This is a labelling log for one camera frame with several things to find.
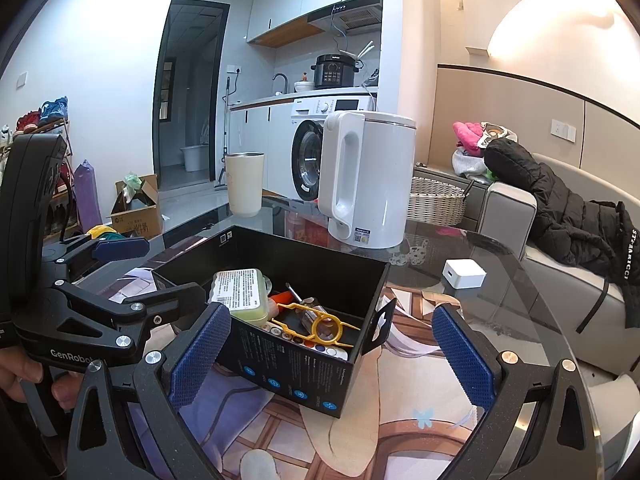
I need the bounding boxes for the white kitchen counter cabinets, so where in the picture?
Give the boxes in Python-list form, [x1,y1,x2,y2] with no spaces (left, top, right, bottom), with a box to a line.
[230,95,296,191]

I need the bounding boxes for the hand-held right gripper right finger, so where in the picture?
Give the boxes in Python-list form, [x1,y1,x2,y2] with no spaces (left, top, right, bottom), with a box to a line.
[431,304,601,480]

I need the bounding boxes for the shoe rack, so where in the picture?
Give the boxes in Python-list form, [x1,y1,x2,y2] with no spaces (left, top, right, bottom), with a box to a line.
[0,97,76,241]

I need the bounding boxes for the cream cup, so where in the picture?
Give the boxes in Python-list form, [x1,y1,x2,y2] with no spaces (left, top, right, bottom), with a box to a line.
[224,152,265,218]

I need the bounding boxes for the dark door frame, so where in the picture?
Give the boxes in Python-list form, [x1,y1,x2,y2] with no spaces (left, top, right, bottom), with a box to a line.
[154,0,231,193]

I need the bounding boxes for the green case with white label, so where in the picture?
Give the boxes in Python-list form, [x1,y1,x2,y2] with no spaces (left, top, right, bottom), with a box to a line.
[209,268,273,325]

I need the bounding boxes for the yellow plastic tool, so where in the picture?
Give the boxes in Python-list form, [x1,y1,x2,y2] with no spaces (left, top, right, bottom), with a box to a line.
[270,301,362,348]

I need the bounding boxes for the white washing machine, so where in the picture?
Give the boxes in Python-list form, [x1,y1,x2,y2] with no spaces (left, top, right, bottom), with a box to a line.
[290,95,381,201]

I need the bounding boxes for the wicker basket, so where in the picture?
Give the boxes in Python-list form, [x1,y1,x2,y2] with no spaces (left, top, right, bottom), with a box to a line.
[407,175,473,227]

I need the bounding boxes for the black pressure cooker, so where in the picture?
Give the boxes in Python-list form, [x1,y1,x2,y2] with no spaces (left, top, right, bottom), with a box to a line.
[311,52,362,90]

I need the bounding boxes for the white printed cloth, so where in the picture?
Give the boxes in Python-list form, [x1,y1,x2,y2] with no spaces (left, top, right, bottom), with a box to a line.
[477,122,519,149]

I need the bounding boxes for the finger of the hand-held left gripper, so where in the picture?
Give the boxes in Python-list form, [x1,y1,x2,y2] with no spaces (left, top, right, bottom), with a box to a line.
[42,235,151,286]
[12,282,206,373]

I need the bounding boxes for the printed table mat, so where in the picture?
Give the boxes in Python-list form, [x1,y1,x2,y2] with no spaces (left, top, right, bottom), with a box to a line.
[115,260,501,480]

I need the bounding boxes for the white charger cube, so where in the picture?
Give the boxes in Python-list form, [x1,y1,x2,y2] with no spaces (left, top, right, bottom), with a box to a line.
[441,259,487,291]

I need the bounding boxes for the white electric kettle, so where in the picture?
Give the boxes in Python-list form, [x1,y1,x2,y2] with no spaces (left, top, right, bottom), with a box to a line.
[317,111,418,250]

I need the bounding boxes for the grey sofa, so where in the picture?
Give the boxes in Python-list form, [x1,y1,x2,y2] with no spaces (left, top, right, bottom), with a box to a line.
[415,152,640,376]

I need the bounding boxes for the white wall cabinets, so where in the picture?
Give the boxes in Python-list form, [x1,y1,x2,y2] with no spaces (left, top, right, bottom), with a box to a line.
[245,0,346,48]

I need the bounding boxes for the white bucket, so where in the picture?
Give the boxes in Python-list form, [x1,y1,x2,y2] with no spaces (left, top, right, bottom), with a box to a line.
[180,144,210,173]

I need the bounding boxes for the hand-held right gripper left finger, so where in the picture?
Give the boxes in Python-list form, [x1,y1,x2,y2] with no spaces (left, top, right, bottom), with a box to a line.
[67,302,233,480]

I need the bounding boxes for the pink cloth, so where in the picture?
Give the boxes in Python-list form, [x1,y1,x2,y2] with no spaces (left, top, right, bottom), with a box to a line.
[452,120,484,158]

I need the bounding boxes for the range hood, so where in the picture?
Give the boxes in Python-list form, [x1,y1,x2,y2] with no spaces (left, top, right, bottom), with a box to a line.
[307,0,385,36]

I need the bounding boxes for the black cardboard box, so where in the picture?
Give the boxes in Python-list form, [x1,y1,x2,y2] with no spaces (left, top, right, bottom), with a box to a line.
[150,225,398,418]

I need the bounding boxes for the red shoes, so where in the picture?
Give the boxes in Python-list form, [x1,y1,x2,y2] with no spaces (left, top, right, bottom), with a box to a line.
[15,109,42,134]

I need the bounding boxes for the black padded jacket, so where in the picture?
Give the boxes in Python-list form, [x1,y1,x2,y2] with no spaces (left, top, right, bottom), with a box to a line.
[484,138,640,281]

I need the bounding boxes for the blue shoes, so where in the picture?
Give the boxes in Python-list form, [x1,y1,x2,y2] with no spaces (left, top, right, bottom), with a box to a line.
[39,96,69,124]

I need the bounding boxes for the person's left hand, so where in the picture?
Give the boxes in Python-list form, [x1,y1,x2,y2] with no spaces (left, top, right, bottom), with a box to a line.
[0,347,86,406]

